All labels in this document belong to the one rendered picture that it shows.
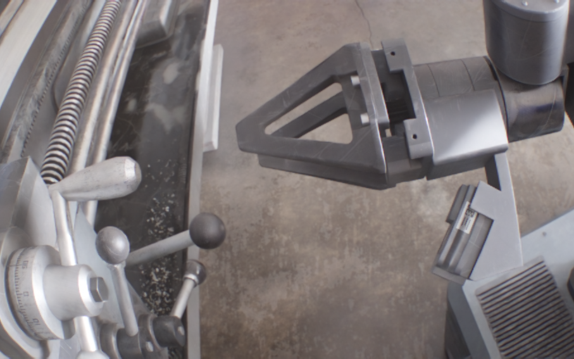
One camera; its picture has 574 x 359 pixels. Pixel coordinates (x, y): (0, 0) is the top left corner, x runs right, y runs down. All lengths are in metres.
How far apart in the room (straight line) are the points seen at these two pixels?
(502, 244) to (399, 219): 1.17
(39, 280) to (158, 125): 0.92
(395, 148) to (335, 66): 0.05
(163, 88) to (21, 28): 0.56
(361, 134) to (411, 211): 1.20
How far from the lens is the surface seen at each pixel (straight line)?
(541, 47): 0.32
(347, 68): 0.33
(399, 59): 0.33
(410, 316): 1.34
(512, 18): 0.31
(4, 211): 0.51
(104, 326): 0.62
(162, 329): 0.71
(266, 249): 1.53
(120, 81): 1.09
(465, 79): 0.36
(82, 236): 0.63
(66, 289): 0.40
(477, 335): 1.02
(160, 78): 1.43
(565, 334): 1.02
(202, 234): 0.67
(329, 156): 0.33
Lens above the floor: 1.15
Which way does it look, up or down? 43 degrees down
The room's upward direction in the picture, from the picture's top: 19 degrees counter-clockwise
